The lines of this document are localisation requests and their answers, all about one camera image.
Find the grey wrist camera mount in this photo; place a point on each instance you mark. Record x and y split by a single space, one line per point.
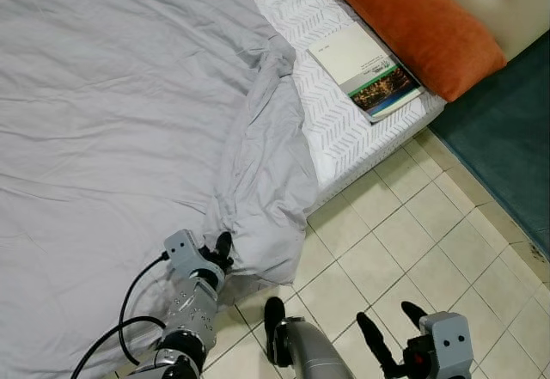
451 340
183 252

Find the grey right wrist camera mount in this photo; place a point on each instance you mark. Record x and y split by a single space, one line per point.
451 340

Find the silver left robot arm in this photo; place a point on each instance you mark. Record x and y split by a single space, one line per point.
189 314

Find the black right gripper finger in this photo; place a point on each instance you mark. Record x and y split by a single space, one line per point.
376 345
414 313

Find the white patterned mattress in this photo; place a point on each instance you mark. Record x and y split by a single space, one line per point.
318 113

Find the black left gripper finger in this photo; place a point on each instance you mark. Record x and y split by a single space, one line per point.
223 246

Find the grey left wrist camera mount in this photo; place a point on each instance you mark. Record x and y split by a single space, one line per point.
183 252

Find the white green book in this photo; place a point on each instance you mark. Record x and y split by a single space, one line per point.
357 61

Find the grey blanket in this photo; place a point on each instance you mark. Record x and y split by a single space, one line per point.
103 121

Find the orange pillow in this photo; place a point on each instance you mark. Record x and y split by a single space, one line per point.
421 27

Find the cream tufted headboard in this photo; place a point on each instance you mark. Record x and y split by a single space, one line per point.
516 1

